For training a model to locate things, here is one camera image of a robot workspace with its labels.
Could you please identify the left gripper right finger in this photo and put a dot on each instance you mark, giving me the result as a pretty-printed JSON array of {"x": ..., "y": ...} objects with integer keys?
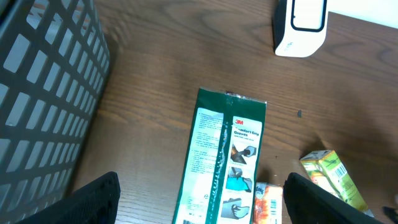
[{"x": 309, "y": 203}]

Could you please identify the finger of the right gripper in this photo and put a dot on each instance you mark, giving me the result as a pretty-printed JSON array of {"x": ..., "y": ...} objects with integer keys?
[{"x": 391, "y": 213}]

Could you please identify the white barcode scanner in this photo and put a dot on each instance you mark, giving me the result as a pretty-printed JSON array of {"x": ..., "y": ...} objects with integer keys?
[{"x": 299, "y": 27}]

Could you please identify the orange juice carton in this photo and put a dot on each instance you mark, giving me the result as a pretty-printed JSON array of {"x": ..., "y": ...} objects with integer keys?
[{"x": 267, "y": 204}]

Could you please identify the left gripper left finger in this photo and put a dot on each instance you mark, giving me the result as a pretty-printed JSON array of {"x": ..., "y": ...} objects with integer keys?
[{"x": 96, "y": 202}]

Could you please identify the green white snack bag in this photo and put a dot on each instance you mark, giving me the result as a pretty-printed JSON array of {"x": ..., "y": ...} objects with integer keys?
[{"x": 222, "y": 157}]

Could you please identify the green juice carton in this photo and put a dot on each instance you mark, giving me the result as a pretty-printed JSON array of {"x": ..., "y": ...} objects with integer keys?
[{"x": 326, "y": 170}]

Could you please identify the grey plastic laundry basket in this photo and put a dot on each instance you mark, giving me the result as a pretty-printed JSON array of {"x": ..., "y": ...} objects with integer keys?
[{"x": 54, "y": 65}]

